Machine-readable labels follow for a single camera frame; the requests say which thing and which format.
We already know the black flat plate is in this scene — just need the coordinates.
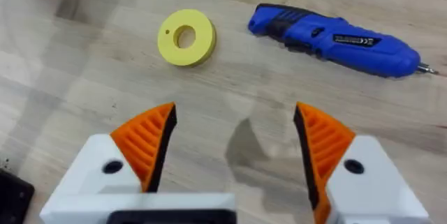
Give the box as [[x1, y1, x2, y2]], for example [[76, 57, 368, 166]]
[[0, 167, 36, 224]]

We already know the yellow-green disc with holes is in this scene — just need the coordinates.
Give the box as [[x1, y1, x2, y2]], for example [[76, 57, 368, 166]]
[[156, 8, 217, 68]]

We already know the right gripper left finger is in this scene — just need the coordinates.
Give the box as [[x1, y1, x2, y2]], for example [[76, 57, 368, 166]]
[[52, 101, 178, 195]]

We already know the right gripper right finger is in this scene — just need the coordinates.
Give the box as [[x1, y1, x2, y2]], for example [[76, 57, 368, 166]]
[[293, 101, 431, 224]]

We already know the blue electric screwdriver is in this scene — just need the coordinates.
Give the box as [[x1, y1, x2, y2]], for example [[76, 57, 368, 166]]
[[247, 3, 439, 79]]

